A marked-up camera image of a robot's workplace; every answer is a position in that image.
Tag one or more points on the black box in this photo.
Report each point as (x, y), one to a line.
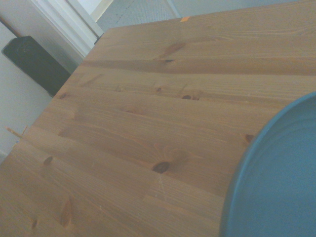
(34, 63)

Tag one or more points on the teal round plate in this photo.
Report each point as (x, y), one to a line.
(279, 172)

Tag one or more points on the orange tape piece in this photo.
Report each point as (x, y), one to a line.
(185, 19)

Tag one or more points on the white door frame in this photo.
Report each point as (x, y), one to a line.
(71, 27)

